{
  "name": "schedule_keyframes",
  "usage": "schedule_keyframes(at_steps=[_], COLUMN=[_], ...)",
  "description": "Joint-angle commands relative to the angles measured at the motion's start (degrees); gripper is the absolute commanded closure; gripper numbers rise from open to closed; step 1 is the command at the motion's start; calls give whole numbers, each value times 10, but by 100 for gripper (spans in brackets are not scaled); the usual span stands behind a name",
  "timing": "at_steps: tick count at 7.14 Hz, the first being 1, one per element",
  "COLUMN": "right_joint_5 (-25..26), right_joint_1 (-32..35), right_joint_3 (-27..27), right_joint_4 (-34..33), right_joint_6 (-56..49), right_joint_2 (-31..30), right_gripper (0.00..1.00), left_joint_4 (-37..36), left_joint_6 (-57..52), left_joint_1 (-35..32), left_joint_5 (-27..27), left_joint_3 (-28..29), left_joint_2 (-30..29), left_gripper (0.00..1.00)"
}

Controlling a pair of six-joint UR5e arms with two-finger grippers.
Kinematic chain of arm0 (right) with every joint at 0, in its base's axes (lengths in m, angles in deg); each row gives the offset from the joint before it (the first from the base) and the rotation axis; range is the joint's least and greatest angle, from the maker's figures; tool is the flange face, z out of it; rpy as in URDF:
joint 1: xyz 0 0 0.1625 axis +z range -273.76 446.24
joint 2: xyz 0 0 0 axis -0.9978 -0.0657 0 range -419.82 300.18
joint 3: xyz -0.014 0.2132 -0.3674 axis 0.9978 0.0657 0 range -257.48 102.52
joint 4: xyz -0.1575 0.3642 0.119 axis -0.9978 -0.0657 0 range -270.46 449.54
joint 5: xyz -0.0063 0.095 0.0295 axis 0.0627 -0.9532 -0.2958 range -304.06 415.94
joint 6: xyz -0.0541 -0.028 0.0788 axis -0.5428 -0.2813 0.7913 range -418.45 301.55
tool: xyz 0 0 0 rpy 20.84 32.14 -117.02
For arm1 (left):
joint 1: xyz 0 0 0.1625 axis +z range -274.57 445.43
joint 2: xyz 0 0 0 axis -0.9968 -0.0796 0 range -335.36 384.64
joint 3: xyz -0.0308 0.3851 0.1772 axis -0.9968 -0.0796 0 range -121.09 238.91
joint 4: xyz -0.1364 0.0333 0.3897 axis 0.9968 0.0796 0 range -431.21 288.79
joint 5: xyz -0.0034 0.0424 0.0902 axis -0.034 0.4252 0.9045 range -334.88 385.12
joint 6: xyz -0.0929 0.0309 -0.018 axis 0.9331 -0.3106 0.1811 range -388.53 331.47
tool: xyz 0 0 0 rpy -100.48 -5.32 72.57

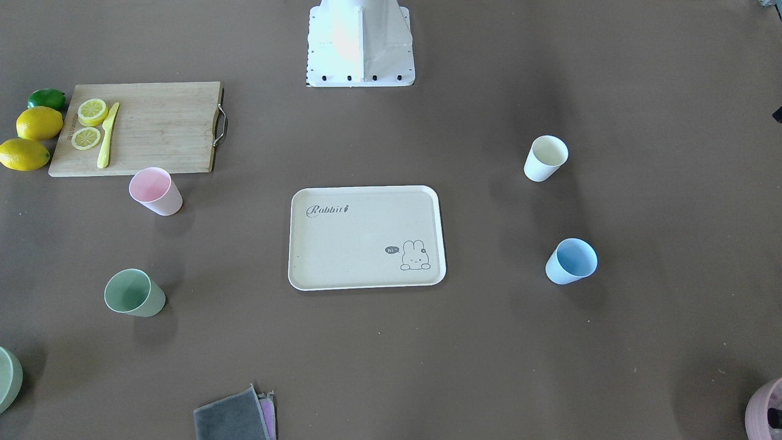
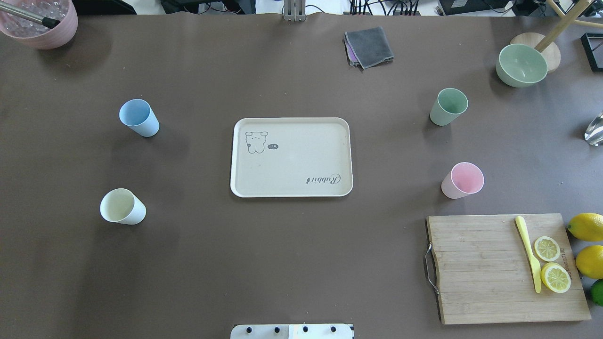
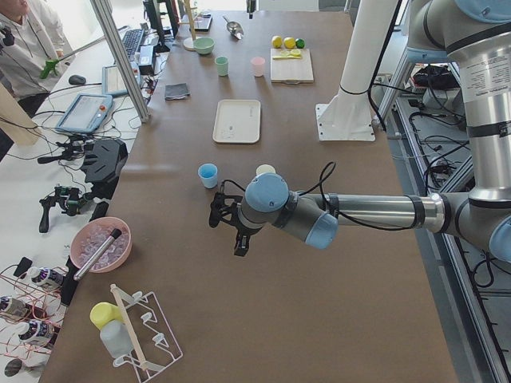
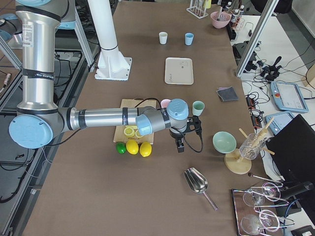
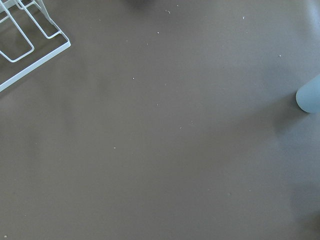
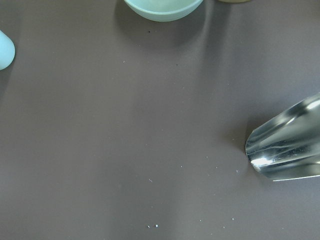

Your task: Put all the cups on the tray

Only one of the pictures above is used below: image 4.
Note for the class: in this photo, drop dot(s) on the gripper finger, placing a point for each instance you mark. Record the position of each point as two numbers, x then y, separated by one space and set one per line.
177 145
181 146

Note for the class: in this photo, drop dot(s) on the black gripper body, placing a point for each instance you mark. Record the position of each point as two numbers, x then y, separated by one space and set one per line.
175 134

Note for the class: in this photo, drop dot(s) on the pink plastic cup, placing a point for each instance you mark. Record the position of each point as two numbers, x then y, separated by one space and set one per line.
164 103

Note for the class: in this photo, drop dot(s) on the cream white plastic cup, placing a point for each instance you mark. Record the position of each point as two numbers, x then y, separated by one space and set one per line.
163 37

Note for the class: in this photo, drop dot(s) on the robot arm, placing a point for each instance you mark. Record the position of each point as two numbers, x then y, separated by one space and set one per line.
39 120

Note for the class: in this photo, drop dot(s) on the cream rabbit serving tray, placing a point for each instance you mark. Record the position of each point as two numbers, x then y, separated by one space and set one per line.
178 71

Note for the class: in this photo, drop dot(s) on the black mirror tray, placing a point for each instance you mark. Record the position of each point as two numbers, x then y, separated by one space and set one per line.
241 210

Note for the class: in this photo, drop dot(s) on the green plastic cup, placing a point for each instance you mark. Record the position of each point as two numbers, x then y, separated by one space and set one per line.
197 108

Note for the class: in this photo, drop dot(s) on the whole yellow lemon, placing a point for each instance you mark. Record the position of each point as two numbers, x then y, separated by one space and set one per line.
132 147
145 149

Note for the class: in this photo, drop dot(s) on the green plastic bowl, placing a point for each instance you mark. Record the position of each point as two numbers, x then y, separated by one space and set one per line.
224 142

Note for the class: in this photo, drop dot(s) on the metal ice scoop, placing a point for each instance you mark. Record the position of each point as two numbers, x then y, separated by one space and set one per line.
198 184

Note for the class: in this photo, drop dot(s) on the lemon half upper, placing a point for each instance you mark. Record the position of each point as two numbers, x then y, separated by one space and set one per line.
137 134

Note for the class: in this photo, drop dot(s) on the lemon half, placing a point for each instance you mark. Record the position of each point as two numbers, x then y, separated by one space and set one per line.
137 134
129 131

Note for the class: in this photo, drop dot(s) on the grey folded cloth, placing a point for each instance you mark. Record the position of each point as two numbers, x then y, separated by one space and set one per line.
227 94

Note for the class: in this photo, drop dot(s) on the lemon half lower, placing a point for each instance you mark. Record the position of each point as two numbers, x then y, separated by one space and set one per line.
129 131

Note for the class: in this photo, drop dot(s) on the green lime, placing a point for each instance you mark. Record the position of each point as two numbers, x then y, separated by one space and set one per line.
121 148

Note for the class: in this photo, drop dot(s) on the wooden cup stand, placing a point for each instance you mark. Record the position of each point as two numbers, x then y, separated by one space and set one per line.
236 163

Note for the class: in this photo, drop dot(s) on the wooden cutting board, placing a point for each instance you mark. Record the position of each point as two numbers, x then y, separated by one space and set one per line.
130 106

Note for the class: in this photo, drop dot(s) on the clear textured glass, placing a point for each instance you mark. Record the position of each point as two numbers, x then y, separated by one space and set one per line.
252 146

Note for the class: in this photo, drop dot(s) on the light blue plastic cup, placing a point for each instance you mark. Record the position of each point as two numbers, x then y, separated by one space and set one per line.
189 38

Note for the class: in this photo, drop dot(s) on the wine glass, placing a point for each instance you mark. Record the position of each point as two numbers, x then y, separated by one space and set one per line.
256 195
257 224

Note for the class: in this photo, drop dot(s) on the blue teach pendant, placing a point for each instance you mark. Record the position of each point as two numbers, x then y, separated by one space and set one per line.
288 97
281 119

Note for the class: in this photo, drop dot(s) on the black monitor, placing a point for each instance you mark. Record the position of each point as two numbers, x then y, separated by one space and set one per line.
294 148

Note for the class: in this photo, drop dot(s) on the pink bowl with ice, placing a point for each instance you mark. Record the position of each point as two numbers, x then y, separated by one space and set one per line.
220 22

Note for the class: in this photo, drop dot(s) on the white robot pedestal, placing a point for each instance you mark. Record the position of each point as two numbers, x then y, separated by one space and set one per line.
112 65

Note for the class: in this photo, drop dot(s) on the white wire rack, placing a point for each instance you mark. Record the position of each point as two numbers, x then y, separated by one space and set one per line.
196 9

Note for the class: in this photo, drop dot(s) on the aluminium frame post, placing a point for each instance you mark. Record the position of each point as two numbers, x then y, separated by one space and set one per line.
265 15

